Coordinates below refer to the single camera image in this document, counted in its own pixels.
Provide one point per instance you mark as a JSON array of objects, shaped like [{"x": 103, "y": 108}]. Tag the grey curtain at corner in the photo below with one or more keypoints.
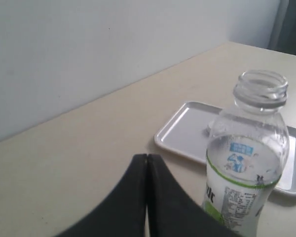
[{"x": 283, "y": 36}]

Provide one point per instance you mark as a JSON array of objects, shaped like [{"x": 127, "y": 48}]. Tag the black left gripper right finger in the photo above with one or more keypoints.
[{"x": 171, "y": 211}]

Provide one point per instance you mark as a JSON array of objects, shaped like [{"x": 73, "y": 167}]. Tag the white rectangular plastic tray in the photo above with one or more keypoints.
[{"x": 186, "y": 133}]

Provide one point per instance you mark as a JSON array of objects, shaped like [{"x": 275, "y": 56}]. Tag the clear plastic drink bottle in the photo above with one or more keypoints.
[{"x": 247, "y": 151}]

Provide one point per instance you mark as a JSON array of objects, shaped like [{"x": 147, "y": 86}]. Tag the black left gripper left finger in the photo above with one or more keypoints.
[{"x": 123, "y": 212}]

